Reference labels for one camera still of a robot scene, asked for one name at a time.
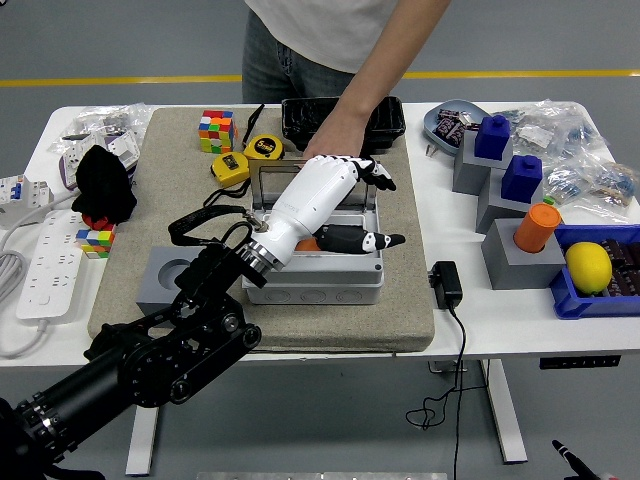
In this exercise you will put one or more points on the person's left hand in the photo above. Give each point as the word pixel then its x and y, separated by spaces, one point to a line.
pixel 337 140

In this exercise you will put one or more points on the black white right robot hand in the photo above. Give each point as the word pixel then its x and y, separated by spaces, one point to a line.
pixel 572 460

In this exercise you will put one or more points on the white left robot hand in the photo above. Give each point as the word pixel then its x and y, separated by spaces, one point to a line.
pixel 310 200

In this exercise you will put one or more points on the black plastic tray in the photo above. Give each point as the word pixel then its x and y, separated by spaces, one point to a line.
pixel 300 120

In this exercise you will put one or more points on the orange cylinder battery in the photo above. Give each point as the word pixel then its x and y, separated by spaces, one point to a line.
pixel 537 227
pixel 307 245

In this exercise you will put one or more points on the grey junction box clear lid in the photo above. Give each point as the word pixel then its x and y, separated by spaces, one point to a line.
pixel 320 292

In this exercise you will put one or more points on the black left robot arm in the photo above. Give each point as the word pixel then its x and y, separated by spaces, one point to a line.
pixel 150 360

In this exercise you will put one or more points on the person's left forearm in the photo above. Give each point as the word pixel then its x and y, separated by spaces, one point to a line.
pixel 390 60

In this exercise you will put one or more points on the yellow tape measure black label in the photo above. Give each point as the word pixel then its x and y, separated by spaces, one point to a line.
pixel 264 147

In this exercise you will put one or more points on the white table leg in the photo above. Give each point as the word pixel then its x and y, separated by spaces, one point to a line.
pixel 505 410
pixel 142 445

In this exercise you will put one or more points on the black tweezers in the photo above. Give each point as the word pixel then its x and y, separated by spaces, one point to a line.
pixel 255 119

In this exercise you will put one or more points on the grey-brown mat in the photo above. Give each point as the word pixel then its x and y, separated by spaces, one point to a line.
pixel 400 225

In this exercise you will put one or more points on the small metal clip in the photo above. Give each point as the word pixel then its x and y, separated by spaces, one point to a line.
pixel 432 149

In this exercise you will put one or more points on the blue-grey oval dish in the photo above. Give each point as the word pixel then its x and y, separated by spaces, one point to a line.
pixel 432 122

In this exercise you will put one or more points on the black table control panel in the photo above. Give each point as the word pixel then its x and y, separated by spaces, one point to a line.
pixel 580 362

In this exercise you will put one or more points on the dark snack packets in dish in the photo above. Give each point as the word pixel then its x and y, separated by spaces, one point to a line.
pixel 450 127

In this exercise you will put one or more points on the large colourful puzzle cube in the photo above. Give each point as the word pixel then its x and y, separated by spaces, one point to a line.
pixel 217 131

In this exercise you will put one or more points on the grey holder block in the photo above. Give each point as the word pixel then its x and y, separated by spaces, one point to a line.
pixel 492 212
pixel 467 175
pixel 510 265

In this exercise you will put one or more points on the blue block with knob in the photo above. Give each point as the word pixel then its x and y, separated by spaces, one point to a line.
pixel 522 180
pixel 492 137

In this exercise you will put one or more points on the blue plastic bin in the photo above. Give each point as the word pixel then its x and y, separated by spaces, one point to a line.
pixel 570 302

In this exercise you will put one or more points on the black power adapter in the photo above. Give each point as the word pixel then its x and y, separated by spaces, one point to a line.
pixel 447 285

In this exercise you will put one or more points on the grey block with round hole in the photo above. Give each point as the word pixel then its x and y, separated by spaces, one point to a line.
pixel 155 282

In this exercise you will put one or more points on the yellow lemon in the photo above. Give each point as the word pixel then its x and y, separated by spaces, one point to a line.
pixel 589 267

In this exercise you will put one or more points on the dark packets in bin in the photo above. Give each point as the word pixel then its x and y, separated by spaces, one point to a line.
pixel 625 272

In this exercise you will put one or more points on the clear bag of white parts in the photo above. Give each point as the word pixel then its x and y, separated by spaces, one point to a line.
pixel 532 135

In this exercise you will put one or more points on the black cloth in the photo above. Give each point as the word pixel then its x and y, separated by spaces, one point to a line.
pixel 102 180

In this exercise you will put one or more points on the red object under cloth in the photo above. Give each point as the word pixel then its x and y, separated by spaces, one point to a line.
pixel 97 221

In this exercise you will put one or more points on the small colourful puzzle cube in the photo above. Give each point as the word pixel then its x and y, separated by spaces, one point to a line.
pixel 95 242

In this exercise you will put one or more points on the small green piece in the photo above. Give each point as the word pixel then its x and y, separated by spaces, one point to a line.
pixel 550 200

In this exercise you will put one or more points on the clear bag of blue parts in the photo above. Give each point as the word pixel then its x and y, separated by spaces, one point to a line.
pixel 582 132

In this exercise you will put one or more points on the clear bags of small parts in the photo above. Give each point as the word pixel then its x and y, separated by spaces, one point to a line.
pixel 600 187

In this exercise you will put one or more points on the white power strip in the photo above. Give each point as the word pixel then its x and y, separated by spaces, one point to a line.
pixel 50 265

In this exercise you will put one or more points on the white circuit breaker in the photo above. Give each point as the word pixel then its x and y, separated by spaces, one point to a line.
pixel 25 192

